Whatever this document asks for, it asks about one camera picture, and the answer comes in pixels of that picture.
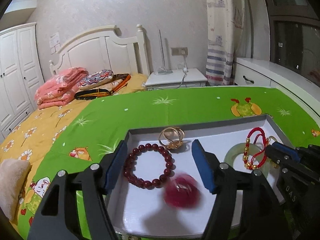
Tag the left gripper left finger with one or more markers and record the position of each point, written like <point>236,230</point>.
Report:
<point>57,216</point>

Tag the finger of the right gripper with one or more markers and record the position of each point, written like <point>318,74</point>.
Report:
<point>309,154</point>
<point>286,162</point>

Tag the green jade bangle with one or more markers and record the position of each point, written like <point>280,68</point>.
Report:
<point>234,158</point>

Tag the gold ring bangles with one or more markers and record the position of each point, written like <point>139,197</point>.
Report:
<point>171,138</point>

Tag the grey jewelry tray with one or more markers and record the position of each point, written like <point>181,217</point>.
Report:
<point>181,209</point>

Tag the beige plush cushion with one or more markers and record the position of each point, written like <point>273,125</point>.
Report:
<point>13,175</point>

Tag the yellow floral bedsheet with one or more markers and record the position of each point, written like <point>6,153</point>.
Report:
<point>32,139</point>

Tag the green cartoon blanket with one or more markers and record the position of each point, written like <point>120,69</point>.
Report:
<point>110,117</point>

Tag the white window cabinet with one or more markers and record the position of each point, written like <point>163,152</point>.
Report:
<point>259,73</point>

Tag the white nightstand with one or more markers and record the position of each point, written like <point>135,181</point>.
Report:
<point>177,79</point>

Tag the pink folded quilt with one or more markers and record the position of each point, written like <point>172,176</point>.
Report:
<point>60,89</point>

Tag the patterned pillow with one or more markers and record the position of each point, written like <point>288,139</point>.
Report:
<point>96,79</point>

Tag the desk lamp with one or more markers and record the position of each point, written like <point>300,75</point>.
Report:
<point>162,70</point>

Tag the white wardrobe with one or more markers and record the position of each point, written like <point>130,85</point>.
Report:
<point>21,75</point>

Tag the black orange folded cloth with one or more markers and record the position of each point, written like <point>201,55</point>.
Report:
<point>119,81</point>

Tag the sailboat curtain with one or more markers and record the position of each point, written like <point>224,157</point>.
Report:
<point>225,25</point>

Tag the white headboard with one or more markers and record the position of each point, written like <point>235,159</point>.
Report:
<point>101,48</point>

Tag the wall socket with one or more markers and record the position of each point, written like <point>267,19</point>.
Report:
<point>179,51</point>

